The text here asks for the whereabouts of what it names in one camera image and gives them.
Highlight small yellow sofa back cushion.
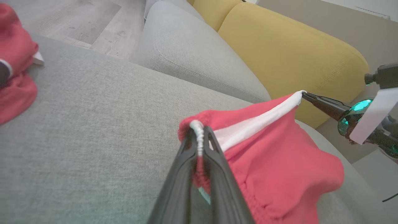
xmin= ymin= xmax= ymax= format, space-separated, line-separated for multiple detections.
xmin=192 ymin=0 xmax=243 ymax=32

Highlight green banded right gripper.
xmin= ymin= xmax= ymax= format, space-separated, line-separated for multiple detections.
xmin=302 ymin=91 xmax=398 ymax=162

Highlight red garment with white label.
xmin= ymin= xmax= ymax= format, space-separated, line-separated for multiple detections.
xmin=0 ymin=3 xmax=44 ymax=125

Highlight white wall air vent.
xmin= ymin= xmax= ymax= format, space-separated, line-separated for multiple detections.
xmin=354 ymin=6 xmax=391 ymax=20

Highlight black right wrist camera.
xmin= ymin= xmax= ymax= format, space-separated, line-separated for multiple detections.
xmin=364 ymin=63 xmax=398 ymax=90

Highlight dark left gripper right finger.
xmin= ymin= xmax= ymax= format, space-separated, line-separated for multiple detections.
xmin=202 ymin=126 xmax=256 ymax=224

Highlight red shorts with white lining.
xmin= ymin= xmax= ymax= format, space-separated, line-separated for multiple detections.
xmin=178 ymin=90 xmax=345 ymax=224

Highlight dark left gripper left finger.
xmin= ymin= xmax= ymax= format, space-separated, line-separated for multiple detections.
xmin=148 ymin=128 xmax=199 ymax=224

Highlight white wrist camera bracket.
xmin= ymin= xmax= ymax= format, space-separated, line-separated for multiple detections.
xmin=349 ymin=88 xmax=398 ymax=145

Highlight large yellow sofa back cushion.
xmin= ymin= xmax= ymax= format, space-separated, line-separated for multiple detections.
xmin=218 ymin=2 xmax=369 ymax=128

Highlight large grey seat cushion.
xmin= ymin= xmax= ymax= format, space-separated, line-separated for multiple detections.
xmin=0 ymin=33 xmax=384 ymax=224

